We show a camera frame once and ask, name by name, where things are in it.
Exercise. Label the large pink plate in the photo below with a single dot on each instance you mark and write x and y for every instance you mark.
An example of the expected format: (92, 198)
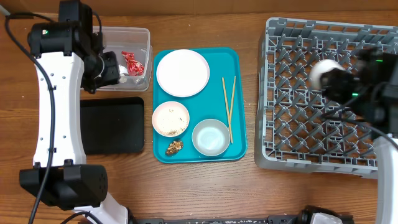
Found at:
(183, 73)

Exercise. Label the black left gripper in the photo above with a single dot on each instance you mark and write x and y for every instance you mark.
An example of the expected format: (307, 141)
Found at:
(113, 77)

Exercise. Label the red strawberry candy wrapper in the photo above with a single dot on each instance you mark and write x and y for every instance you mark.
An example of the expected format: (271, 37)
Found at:
(134, 67)

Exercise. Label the grey dishwasher rack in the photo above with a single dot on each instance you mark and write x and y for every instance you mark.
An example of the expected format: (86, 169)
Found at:
(290, 134)

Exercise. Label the small pink bowl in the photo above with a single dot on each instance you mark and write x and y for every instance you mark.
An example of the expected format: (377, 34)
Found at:
(167, 104)

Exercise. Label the black rectangular tray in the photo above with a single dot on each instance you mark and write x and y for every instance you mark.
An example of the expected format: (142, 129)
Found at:
(112, 126)

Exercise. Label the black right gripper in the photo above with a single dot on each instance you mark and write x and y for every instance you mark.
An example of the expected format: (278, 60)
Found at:
(333, 85)

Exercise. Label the white tissue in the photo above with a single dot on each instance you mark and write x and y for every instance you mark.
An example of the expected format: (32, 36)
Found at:
(123, 74)

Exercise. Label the wooden chopstick right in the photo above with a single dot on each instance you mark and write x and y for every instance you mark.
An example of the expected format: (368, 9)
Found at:
(231, 105)

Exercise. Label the cream white cup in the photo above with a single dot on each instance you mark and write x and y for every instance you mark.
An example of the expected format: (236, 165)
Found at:
(319, 69)

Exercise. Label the wooden chopstick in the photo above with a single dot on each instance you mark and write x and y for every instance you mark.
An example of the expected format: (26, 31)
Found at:
(227, 110)
(231, 105)

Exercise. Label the wooden chopstick left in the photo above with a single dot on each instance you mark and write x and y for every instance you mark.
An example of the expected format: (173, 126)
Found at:
(227, 110)

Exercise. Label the teal serving tray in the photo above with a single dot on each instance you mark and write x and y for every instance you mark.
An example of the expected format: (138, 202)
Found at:
(225, 78)

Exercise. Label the brown food scrap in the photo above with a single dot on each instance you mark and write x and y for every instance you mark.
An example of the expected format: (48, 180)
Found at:
(174, 147)

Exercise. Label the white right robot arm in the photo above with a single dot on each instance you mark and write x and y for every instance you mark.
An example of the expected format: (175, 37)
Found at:
(370, 93)

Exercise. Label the white rice pile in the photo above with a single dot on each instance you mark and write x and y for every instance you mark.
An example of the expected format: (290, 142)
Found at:
(172, 122)

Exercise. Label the grey white bowl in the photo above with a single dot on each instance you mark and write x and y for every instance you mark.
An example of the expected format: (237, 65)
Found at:
(211, 137)

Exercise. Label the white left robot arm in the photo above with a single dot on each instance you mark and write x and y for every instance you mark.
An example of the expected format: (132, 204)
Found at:
(69, 57)

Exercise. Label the clear plastic waste bin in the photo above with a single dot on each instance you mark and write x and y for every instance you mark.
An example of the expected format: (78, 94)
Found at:
(133, 40)

